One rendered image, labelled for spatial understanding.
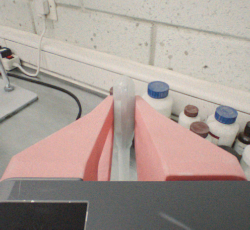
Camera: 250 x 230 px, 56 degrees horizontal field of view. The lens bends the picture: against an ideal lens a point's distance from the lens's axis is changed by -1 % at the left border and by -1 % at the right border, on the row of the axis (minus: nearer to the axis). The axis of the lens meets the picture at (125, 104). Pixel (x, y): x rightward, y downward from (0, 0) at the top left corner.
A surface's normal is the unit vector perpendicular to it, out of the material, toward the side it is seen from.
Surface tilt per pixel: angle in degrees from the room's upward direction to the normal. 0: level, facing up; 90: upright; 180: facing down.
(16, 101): 0
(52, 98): 0
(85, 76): 90
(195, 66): 90
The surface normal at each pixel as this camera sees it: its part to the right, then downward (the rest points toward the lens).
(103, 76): -0.52, 0.50
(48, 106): 0.00, -0.81
